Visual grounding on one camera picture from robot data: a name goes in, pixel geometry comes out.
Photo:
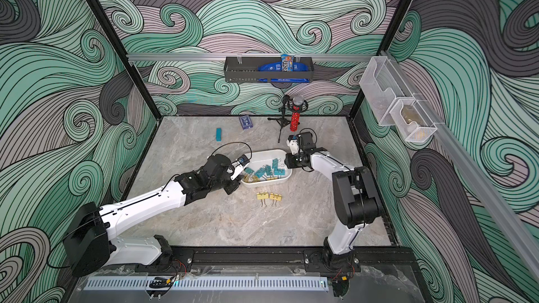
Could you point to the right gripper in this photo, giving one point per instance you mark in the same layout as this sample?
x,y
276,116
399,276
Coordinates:
x,y
293,160

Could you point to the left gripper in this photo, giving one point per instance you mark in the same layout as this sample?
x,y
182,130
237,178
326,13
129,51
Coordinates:
x,y
237,179

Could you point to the teal binder clip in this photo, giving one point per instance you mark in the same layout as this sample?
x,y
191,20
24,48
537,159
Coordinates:
x,y
260,172
277,169

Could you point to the white plastic storage box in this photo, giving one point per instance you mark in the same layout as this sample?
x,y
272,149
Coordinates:
x,y
264,159

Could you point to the yellow binder clip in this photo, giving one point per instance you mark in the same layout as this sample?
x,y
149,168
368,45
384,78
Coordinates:
x,y
275,198
262,197

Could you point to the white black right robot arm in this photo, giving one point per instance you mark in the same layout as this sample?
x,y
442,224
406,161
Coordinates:
x,y
356,199

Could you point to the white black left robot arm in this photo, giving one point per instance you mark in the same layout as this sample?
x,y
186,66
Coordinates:
x,y
93,240

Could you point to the blue card box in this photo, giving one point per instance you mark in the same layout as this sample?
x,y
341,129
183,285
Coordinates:
x,y
246,122

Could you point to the red glitter microphone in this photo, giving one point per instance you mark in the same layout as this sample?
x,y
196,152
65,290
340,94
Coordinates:
x,y
297,107

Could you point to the teal small block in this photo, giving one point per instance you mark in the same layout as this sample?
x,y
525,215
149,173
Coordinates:
x,y
218,134

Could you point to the black microphone tripod stand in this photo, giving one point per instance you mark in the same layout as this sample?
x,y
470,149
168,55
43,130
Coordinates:
x,y
282,120

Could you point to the blue package in shelf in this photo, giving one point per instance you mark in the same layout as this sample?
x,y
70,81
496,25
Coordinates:
x,y
288,72

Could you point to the black wall shelf basket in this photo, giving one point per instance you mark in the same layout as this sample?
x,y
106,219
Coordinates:
x,y
246,71

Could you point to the clear plastic wall bin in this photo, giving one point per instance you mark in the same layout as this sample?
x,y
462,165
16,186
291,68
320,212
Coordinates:
x,y
383,85

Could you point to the small clear wall bin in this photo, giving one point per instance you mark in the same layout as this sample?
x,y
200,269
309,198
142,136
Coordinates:
x,y
412,121

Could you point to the aluminium wall rail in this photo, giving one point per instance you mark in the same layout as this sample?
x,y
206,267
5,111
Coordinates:
x,y
214,57
523,242

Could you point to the right aluminium wall rail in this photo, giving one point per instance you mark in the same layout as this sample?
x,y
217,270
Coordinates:
x,y
523,242

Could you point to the black corner frame post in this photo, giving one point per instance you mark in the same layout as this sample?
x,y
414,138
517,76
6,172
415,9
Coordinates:
x,y
387,42

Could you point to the black left corner post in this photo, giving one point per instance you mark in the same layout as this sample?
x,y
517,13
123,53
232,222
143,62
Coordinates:
x,y
120,50

